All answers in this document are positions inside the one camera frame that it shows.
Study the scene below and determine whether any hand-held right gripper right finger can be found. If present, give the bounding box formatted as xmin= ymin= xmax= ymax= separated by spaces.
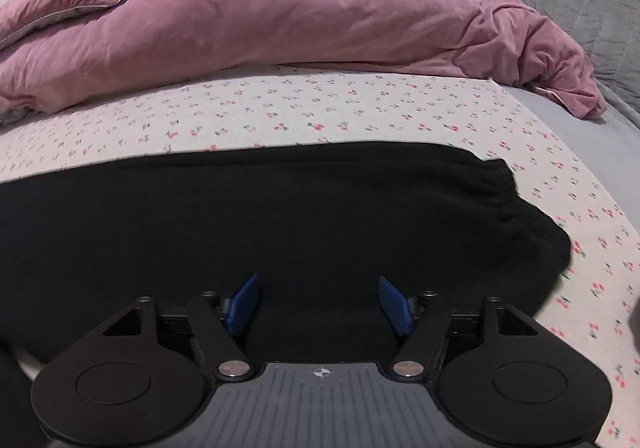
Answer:
xmin=378 ymin=275 xmax=543 ymax=381

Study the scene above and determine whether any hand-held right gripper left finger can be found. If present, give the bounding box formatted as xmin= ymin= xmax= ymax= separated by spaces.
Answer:
xmin=100 ymin=273 xmax=262 ymax=381

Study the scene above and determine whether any cherry-print bed sheet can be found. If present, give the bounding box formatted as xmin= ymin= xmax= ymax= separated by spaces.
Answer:
xmin=0 ymin=63 xmax=640 ymax=448

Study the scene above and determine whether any plain grey bed sheet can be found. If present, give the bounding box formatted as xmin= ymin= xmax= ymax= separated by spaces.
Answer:
xmin=515 ymin=83 xmax=640 ymax=239

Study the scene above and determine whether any grey quilted pillow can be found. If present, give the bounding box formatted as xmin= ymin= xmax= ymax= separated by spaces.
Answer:
xmin=512 ymin=0 xmax=640 ymax=129

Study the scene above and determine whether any pink duvet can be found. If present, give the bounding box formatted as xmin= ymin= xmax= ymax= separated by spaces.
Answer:
xmin=0 ymin=0 xmax=608 ymax=119

